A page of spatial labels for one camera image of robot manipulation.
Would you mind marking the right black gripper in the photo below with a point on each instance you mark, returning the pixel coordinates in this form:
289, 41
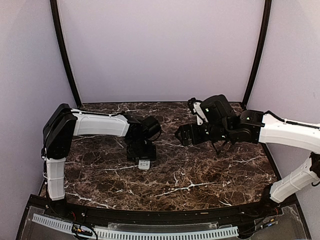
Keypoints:
184, 128

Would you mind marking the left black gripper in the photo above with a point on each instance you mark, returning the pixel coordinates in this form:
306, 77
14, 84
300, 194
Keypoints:
150, 153

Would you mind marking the white remote control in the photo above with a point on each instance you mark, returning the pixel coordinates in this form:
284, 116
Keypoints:
144, 165

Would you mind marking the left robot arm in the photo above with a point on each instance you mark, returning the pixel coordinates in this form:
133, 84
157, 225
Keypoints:
66, 123

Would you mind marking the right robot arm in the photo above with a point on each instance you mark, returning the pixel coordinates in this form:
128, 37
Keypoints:
217, 121

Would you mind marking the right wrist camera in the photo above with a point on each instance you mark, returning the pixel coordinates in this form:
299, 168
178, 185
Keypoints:
194, 106

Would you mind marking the black front rail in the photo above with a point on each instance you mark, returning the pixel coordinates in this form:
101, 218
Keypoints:
226, 215

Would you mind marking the white slotted cable duct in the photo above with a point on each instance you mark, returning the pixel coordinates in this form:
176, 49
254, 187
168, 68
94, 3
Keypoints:
117, 231

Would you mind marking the right black frame post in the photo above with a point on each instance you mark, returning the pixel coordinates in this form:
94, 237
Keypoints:
258, 53

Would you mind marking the black frame post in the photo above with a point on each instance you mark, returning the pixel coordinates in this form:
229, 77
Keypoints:
258, 53
63, 52

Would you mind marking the left black frame post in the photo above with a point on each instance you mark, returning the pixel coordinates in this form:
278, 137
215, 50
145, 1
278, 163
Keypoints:
63, 52

